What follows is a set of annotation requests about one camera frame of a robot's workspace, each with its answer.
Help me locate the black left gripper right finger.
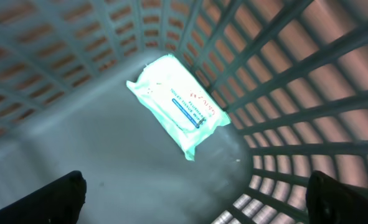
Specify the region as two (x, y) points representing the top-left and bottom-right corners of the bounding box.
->
(306, 170), (368, 224)

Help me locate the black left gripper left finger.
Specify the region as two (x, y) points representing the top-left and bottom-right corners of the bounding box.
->
(0, 170), (87, 224)

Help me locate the grey plastic mesh basket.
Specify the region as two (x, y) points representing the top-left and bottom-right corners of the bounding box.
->
(0, 0), (368, 223)

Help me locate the teal wet wipes pack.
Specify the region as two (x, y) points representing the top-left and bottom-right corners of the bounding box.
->
(126, 54), (231, 161)

